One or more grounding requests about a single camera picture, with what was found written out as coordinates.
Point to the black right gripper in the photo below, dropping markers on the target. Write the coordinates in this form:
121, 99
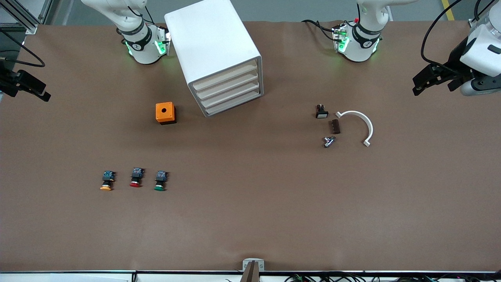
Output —
8, 79

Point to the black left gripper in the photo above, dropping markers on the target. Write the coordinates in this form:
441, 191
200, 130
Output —
455, 58

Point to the yellow push button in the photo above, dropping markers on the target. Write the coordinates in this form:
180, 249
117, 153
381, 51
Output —
106, 184

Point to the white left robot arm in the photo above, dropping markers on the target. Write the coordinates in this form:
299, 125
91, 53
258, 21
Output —
364, 47

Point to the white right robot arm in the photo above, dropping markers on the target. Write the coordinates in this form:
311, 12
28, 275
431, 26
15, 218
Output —
137, 43

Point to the red push button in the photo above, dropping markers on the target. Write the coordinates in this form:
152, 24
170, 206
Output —
136, 178

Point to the green push button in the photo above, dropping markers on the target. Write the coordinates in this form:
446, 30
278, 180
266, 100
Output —
159, 183

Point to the white drawer cabinet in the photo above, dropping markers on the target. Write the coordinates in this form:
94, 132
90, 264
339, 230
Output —
211, 39

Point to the brown terminal block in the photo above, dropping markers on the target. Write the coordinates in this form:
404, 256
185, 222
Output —
335, 126

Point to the orange box with hole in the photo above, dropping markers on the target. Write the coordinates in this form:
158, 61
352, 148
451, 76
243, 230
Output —
164, 112

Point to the aluminium frame profile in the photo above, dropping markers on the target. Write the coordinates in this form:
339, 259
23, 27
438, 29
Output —
27, 21
472, 23

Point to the white curved plastic bracket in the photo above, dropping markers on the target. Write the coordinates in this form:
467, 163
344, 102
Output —
362, 116

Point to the black white-faced switch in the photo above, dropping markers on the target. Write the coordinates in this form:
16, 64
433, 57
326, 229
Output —
321, 112

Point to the silver metal key switch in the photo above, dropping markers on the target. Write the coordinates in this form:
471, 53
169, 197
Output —
328, 141

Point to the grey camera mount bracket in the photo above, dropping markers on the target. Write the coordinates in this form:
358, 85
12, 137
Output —
253, 264

